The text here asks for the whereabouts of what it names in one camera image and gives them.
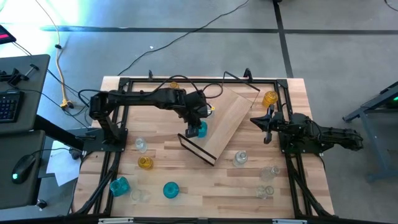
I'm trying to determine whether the blue diamond-pattern glass vase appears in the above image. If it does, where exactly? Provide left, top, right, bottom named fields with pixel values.
left=196, top=120, right=208, bottom=139

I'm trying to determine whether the white paper sheet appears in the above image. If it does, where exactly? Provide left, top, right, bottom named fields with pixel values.
left=45, top=140, right=83, bottom=187

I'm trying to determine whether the dark grey desk top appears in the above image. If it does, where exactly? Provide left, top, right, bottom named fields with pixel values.
left=0, top=54, right=51, bottom=135
left=0, top=129, right=47, bottom=210

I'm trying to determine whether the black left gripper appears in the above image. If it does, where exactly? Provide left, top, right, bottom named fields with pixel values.
left=179, top=89, right=210, bottom=138

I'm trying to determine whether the black keyboard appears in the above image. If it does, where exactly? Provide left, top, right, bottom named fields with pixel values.
left=0, top=91, right=25, bottom=123

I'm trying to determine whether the yellow floor cable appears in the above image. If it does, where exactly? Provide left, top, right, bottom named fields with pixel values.
left=34, top=0, right=75, bottom=110

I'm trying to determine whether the clear ribbed glass bottle vase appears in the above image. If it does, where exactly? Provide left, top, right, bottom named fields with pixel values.
left=233, top=150, right=249, bottom=168

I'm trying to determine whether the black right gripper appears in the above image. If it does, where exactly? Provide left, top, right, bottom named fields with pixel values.
left=250, top=105, right=285, bottom=144

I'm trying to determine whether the black desk support beam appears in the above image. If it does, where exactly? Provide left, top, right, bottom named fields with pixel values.
left=33, top=114, right=85, bottom=152

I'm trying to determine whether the grey metal stand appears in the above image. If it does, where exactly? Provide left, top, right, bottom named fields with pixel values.
left=343, top=80, right=398, bottom=184

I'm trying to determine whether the clear wide ribbed glass vase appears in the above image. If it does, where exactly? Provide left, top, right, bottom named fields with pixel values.
left=134, top=137, right=149, bottom=153

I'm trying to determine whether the black computer mouse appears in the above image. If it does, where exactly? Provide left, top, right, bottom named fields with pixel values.
left=11, top=154, right=37, bottom=185

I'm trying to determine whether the red-lit black device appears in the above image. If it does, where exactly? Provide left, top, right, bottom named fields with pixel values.
left=0, top=24, right=17, bottom=45

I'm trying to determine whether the wooden shelf with black frame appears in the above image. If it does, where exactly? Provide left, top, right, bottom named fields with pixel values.
left=177, top=70, right=261, bottom=167

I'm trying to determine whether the blue emblem-embossed glass vase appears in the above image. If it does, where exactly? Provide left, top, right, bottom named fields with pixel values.
left=162, top=181, right=180, bottom=199

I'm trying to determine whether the clear narrow-neck glass vase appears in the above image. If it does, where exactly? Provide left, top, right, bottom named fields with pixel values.
left=259, top=165, right=280, bottom=183

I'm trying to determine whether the black metal table frame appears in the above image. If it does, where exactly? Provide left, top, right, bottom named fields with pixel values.
left=74, top=77, right=335, bottom=218

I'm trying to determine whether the long black floor cable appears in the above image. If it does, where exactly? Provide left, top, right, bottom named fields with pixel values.
left=117, top=0, right=251, bottom=77

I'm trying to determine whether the silver metal bracket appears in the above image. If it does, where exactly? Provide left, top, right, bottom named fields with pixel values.
left=98, top=217, right=134, bottom=224
left=272, top=218, right=308, bottom=224

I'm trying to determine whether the black clamp tool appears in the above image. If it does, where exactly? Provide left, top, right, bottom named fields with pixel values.
left=0, top=63, right=40, bottom=88

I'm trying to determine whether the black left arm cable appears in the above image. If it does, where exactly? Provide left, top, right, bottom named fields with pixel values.
left=77, top=74, right=224, bottom=108

